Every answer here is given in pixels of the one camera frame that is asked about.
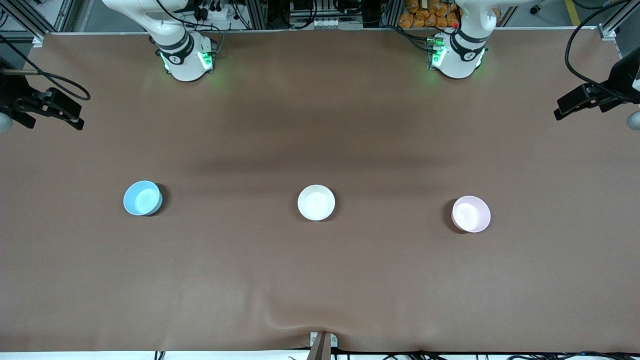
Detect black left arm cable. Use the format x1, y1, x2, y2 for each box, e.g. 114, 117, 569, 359
564, 0, 632, 101

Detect aluminium frame post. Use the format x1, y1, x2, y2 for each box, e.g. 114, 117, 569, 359
244, 0, 269, 31
379, 0, 403, 28

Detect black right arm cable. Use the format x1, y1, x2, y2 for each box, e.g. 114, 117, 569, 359
0, 35, 91, 102

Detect metal bracket with post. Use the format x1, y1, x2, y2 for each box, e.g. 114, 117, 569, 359
309, 331, 339, 360

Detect orange packaged snacks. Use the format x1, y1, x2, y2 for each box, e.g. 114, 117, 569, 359
398, 0, 461, 29

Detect white power strip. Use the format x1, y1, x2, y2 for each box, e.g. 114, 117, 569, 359
197, 4, 236, 21

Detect light blue bowl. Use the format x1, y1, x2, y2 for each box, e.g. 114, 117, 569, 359
123, 180, 163, 217

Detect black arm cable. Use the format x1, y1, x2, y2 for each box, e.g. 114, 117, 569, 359
0, 35, 91, 102
564, 0, 632, 101

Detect white bowl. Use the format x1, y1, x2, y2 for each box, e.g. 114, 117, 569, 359
297, 184, 336, 222

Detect brown table mat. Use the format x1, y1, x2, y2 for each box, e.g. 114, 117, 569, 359
0, 27, 640, 353

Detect pink bowl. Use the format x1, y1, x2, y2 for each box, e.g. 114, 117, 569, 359
451, 195, 492, 234

